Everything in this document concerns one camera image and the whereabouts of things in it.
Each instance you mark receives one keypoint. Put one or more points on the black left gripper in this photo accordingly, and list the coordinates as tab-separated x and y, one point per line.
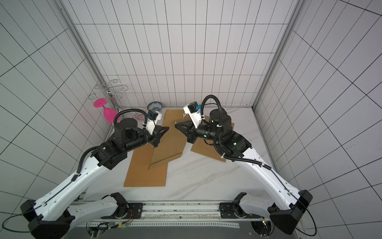
157	136

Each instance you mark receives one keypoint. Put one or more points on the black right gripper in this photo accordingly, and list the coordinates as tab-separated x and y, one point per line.
192	133

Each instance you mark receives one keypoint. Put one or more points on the brown kraft file bag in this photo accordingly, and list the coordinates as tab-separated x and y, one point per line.
173	142
140	175

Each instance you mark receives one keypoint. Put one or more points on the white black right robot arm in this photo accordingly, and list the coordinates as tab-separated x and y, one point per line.
286	205

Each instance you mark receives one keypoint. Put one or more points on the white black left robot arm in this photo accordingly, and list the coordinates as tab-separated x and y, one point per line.
53	215

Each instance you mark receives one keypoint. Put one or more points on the lower brown kraft file bags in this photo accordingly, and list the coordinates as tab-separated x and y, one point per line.
204	144

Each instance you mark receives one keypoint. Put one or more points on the blue white patterned bowl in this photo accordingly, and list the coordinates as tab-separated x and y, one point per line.
155	106

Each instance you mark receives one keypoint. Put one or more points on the red blue patterned bowl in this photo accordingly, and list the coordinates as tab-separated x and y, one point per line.
139	116

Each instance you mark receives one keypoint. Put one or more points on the pink plastic wine glass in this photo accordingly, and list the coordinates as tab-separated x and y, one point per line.
108	113

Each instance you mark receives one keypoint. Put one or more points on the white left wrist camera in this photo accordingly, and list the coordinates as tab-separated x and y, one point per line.
152	118

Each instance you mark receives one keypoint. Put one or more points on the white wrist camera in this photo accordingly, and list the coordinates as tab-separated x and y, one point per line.
152	118
193	110

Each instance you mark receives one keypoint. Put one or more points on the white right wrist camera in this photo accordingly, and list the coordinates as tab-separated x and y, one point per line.
193	110

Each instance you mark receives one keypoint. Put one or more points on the silver wire glass rack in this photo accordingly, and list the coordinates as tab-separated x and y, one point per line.
112	91

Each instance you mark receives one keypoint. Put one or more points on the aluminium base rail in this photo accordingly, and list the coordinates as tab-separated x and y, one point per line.
179	210

